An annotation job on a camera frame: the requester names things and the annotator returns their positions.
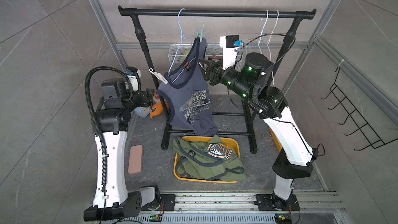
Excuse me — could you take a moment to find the white clothespin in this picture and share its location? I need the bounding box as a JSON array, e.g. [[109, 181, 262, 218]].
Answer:
[[149, 68, 169, 85]]

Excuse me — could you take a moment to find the green clothespin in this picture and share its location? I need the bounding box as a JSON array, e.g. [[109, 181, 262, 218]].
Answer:
[[197, 23, 205, 43]]

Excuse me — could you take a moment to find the navy blue tank top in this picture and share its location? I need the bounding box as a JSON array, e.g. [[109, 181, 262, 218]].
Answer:
[[158, 37, 218, 136]]

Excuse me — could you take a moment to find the light blue wire hanger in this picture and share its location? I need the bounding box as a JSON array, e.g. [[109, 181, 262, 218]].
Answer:
[[167, 8, 195, 76]]

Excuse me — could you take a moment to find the green tank top printed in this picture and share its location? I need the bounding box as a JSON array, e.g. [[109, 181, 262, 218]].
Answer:
[[207, 143, 233, 159]]

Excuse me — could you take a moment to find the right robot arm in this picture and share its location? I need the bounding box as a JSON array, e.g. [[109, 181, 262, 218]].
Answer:
[[200, 34, 319, 211]]

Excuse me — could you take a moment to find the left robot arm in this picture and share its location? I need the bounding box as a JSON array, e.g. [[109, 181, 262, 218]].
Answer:
[[84, 66, 161, 223]]

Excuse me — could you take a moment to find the orange toy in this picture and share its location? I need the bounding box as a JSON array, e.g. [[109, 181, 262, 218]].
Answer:
[[150, 94, 164, 118]]

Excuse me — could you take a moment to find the pink rectangular block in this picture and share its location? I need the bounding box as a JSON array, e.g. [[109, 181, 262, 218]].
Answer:
[[128, 145, 144, 175]]

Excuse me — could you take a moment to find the large yellow tray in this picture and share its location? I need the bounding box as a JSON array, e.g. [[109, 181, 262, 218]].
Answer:
[[173, 135, 241, 184]]

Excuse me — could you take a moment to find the black clothes rack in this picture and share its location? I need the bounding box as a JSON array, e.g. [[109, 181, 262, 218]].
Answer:
[[118, 6, 317, 154]]

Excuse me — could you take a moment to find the small yellow bin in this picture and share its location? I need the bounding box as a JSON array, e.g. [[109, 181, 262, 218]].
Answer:
[[269, 128, 283, 152]]

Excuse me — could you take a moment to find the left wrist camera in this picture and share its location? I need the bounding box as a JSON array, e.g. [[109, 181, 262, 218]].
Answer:
[[125, 66, 142, 93]]

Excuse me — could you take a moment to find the white wire mesh basket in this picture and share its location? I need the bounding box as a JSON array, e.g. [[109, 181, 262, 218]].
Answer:
[[169, 43, 242, 72]]

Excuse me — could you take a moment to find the metal base rail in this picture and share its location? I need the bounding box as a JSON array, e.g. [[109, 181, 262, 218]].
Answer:
[[109, 191, 352, 224]]

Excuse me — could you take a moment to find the black wall hook rack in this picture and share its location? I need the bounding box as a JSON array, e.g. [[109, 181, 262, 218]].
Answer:
[[320, 66, 398, 152]]

